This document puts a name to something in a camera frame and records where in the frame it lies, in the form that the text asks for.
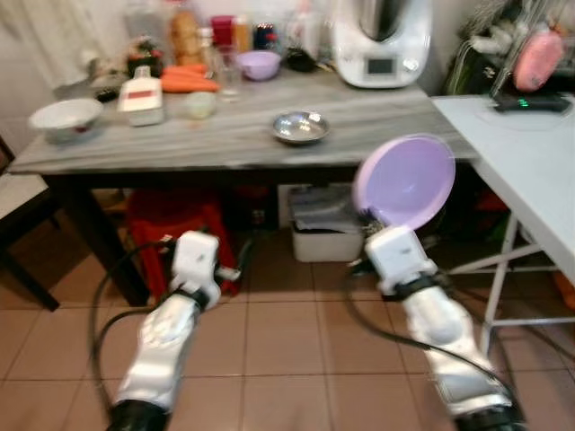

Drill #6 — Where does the purple plastic plate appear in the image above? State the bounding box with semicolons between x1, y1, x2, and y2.
352;134;456;233

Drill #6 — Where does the white plastic bin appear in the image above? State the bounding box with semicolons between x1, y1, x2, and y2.
289;184;365;263

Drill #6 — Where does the red plastic stool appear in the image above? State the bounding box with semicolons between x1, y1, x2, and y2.
126;189;240;302

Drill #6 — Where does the shallow steel bowl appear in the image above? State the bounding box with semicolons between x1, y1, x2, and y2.
272;110;331;145

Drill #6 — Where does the small clear plastic container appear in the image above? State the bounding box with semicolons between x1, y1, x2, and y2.
184;91;217;120

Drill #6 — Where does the white folding table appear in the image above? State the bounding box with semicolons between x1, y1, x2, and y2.
433;94;575;360

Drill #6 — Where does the white food processor steel jug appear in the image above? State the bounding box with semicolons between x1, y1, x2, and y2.
332;0;433;89

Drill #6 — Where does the clear drinking glass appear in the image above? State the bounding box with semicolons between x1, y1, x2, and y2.
218;47;243;98

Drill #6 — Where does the rounded black object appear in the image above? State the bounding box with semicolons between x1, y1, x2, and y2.
283;49;317;73

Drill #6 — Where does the white slicer with red label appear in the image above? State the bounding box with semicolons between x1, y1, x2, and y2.
119;66;165;127

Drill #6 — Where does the dark dish rack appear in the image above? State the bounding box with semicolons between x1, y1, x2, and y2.
445;0;575;96

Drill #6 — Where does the small purple plastic bowl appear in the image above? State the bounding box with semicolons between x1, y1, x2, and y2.
237;50;282;82

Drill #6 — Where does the black kitchen scale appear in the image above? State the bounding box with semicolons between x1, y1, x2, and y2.
491;92;572;115

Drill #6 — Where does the white container with packets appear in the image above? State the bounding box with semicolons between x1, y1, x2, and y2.
286;0;327;55

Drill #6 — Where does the small flat black object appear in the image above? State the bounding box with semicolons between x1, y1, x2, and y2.
94;84;123;102

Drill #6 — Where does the small white-capped bottle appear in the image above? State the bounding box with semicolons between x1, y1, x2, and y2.
199;27;215;68

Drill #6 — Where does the dark blue jar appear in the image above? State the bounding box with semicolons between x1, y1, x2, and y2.
252;20;280;51

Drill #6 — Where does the orange spice bottle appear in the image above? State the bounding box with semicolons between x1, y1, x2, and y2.
232;15;253;50

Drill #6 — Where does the red and green decoration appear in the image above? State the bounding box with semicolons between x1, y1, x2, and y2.
126;36;165;78

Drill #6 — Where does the magenta canister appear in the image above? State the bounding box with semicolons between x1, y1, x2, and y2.
210;15;236;50

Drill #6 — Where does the white ceramic bowl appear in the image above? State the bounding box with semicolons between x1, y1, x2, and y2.
29;98;105;145

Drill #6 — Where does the clear jar with red lid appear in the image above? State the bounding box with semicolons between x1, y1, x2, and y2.
169;0;203;66

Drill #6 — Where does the pink oven mitt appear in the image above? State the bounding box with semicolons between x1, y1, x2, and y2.
513;30;565;93

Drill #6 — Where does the clear plastic bottle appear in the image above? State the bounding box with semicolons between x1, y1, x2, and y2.
126;0;167;41

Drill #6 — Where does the white hanging cloth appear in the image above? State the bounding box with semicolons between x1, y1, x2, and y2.
18;0;100;66

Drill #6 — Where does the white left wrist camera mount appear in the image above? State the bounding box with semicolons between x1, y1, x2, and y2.
171;231;223;302

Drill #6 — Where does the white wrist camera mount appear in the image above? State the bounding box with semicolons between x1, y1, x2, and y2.
171;231;223;302
364;224;440;297

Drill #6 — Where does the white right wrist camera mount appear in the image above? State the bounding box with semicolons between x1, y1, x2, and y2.
364;224;440;297

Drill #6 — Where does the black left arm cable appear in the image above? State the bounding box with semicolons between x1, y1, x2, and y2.
87;237;176;398

